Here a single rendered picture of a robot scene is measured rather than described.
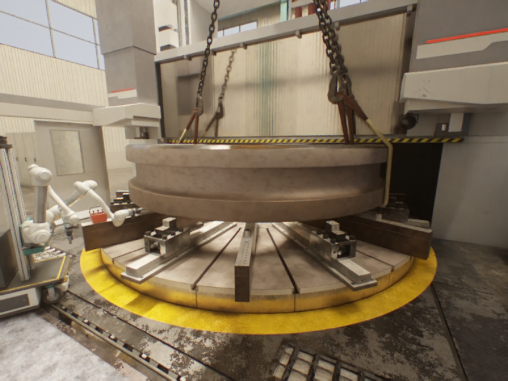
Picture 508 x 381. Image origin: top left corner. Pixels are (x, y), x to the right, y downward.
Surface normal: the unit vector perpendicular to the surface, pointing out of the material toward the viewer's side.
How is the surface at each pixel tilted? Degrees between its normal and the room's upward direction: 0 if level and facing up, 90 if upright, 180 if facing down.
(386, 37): 90
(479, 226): 90
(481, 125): 90
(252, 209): 90
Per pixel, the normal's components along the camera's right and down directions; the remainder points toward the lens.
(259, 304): 0.00, 0.19
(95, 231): 0.67, 0.14
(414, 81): -0.47, 0.18
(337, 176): 0.42, 0.18
